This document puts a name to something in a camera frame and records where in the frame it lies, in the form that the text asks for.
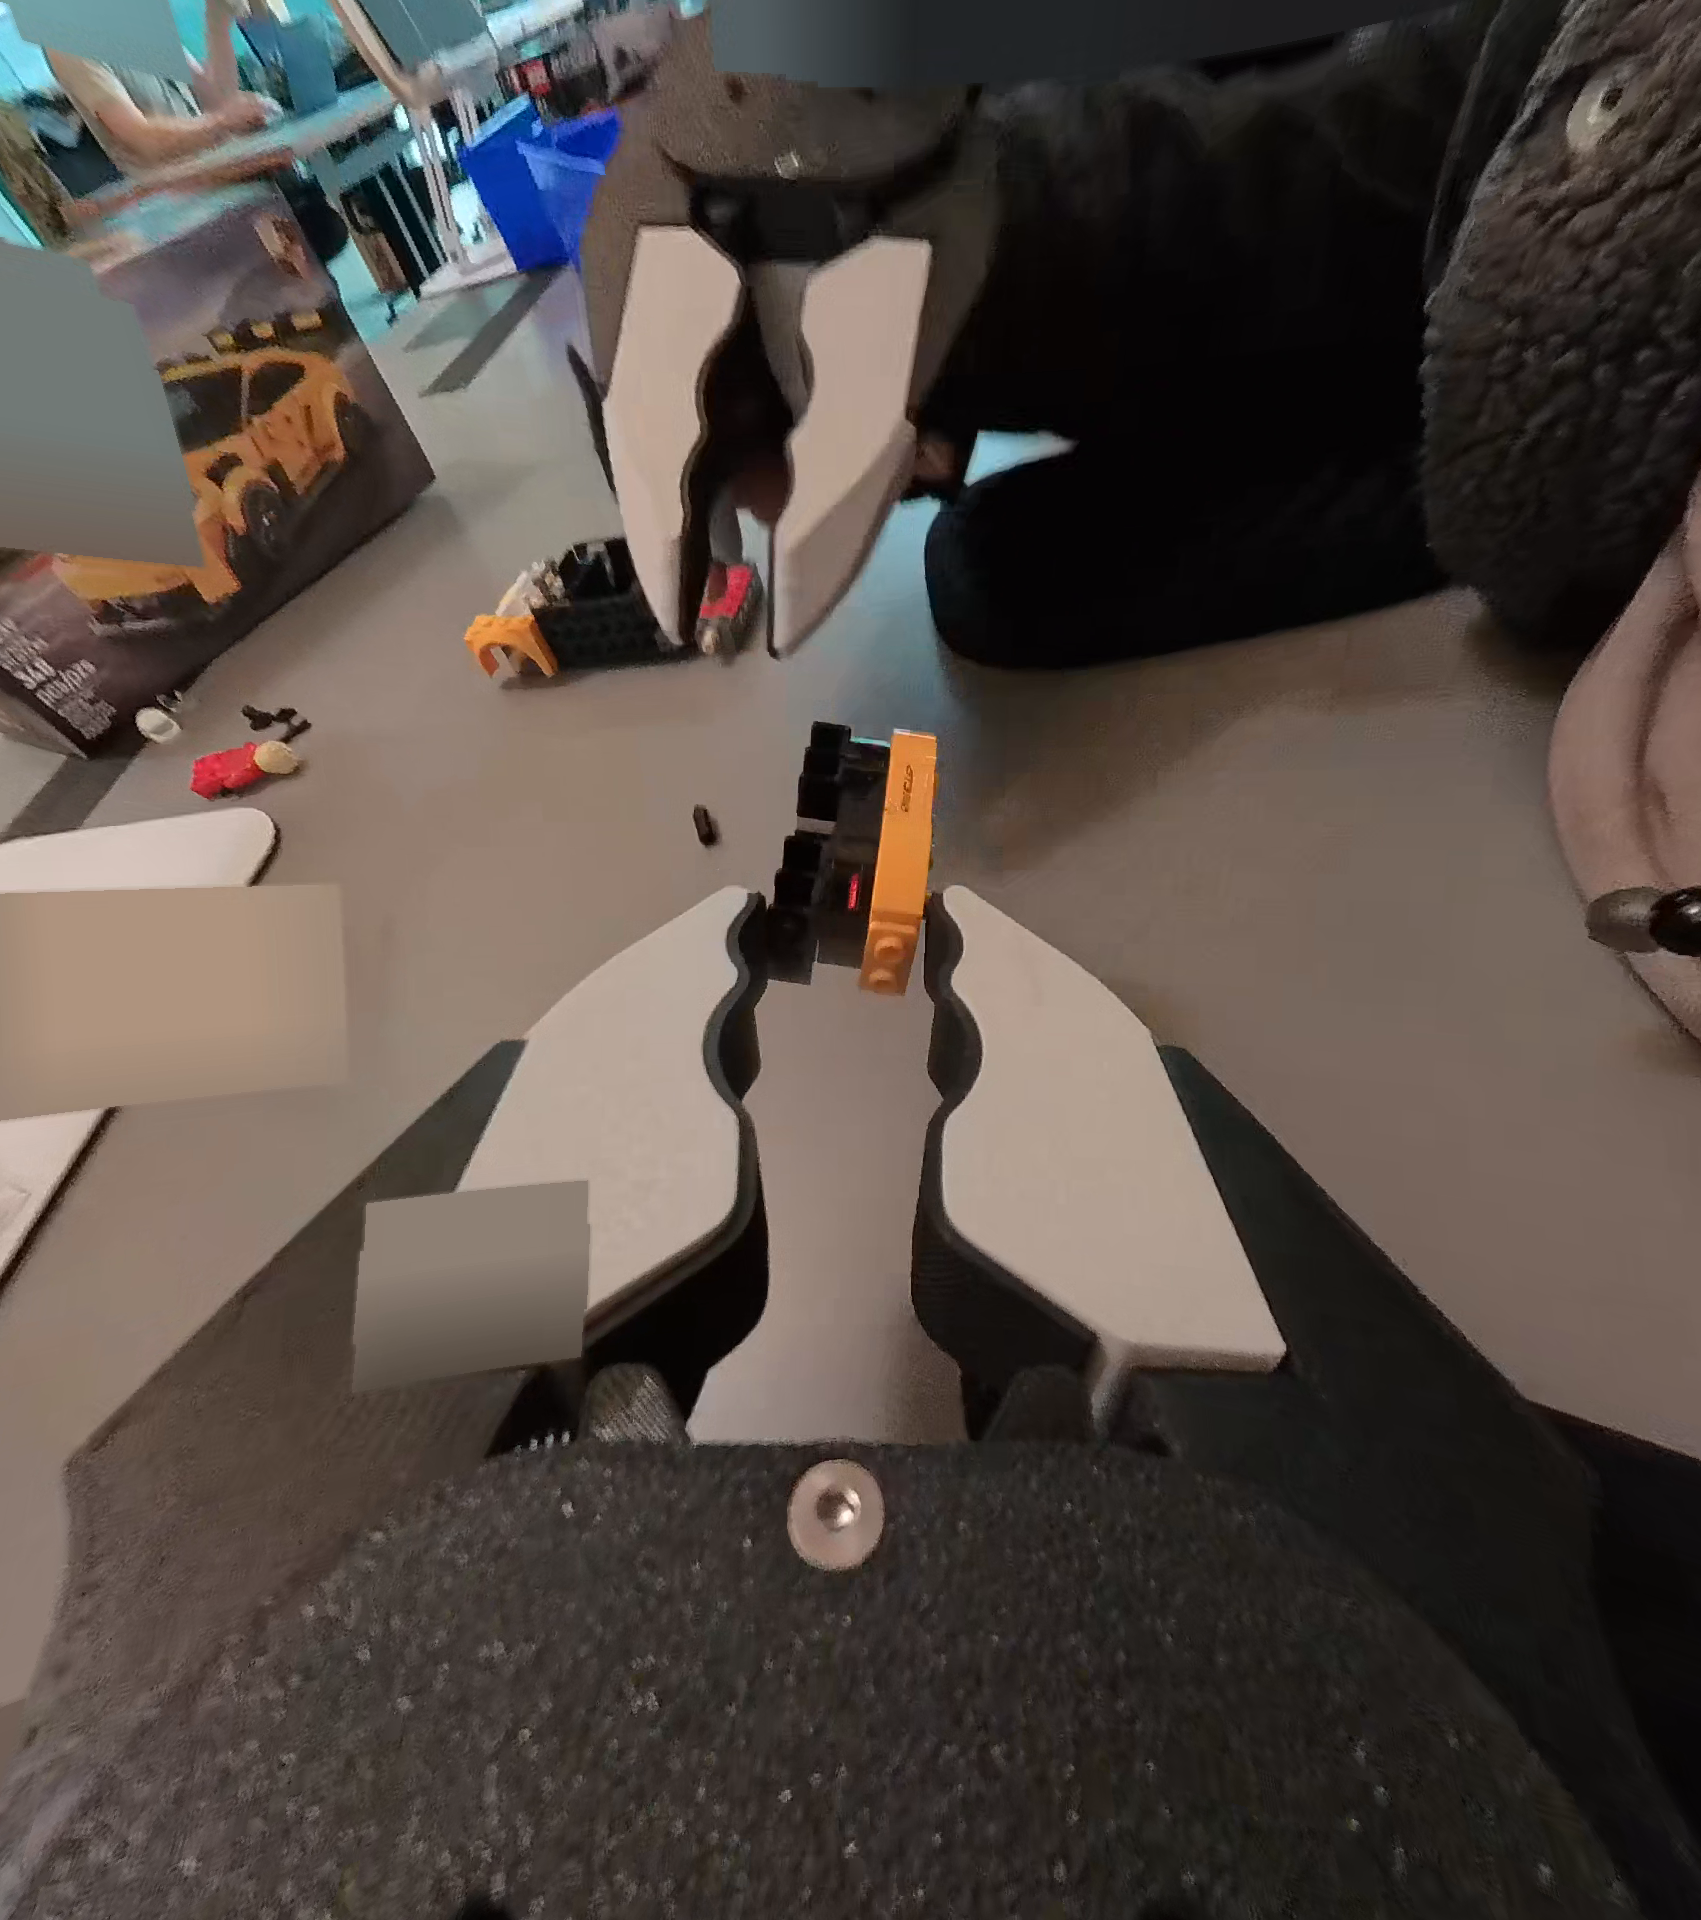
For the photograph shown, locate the red and grey lego piece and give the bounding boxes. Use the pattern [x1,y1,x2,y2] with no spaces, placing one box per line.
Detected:
[696,560,769,664]

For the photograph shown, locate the blue plastic bin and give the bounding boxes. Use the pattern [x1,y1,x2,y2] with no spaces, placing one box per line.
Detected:
[460,98,574,275]
[516,107,627,257]

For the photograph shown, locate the black lego car box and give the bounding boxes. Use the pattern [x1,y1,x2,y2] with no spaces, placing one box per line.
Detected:
[0,186,435,760]

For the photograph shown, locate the black earbud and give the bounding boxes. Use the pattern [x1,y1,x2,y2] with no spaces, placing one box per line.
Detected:
[1587,863,1701,962]

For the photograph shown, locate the dark fleece jacket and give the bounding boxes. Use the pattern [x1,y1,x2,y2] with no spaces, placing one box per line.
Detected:
[1419,0,1701,649]

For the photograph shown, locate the beige sweatshirt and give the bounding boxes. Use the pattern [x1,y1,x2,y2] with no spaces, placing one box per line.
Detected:
[1545,347,1701,1143]

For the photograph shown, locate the partly built lego car chassis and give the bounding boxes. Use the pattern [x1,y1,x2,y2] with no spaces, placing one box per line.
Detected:
[464,537,696,680]

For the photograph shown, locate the orange lego car section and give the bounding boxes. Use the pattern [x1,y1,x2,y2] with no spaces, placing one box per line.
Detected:
[769,722,940,995]

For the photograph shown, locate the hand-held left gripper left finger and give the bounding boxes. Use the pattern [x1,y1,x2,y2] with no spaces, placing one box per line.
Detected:
[457,885,773,1358]

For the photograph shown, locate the white tray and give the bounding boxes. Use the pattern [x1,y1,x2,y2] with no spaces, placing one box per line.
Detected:
[0,808,279,1421]

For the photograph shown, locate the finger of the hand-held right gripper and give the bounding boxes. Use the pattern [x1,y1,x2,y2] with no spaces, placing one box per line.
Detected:
[606,224,755,646]
[764,238,936,658]

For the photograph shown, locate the person's right forearm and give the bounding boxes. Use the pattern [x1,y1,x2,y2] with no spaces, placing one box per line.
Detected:
[928,75,1453,673]

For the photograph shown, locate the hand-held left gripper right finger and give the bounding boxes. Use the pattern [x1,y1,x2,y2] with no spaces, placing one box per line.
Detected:
[914,885,1290,1406]

